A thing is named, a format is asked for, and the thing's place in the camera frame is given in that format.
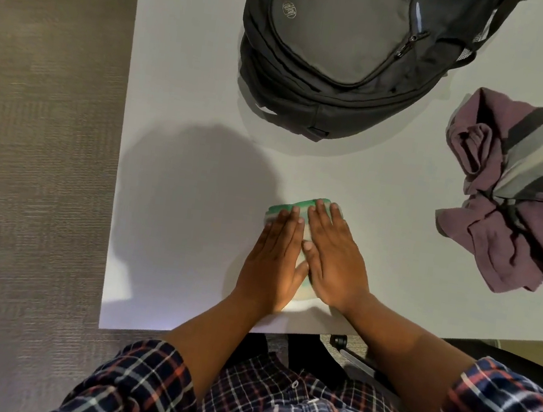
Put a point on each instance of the person's right hand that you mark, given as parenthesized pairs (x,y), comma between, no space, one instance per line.
(338,267)

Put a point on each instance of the person's left hand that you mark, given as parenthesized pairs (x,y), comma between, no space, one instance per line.
(271,268)

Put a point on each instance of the green white striped towel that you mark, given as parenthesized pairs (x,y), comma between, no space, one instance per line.
(281,210)

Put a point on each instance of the purple striped t-shirt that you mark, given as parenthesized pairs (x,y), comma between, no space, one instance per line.
(504,254)

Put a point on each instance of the black chair with armrests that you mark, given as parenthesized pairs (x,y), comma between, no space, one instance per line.
(529,369)

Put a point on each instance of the grey backpack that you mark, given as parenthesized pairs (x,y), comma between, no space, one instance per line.
(334,32)

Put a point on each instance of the person's right forearm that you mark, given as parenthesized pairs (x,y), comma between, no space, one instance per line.
(405,365)

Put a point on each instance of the person's left forearm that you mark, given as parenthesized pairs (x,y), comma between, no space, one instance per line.
(213,345)

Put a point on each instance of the white table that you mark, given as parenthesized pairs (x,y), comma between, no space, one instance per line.
(193,78)

